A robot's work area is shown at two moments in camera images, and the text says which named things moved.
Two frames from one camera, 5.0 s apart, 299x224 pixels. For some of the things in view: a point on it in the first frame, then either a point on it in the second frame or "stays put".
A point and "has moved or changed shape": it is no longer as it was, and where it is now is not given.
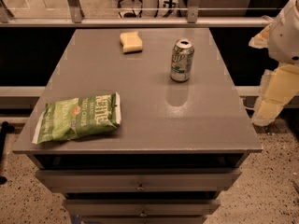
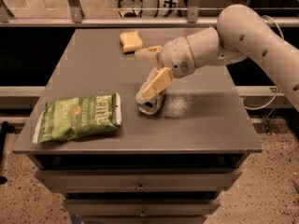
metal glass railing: x=142 y=6 stays put
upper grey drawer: x=136 y=181 stays put
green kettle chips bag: x=78 y=117 stays put
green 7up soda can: x=182 y=59 has moved or changed shape
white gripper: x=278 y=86 -> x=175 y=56
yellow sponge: x=131 y=42 stays put
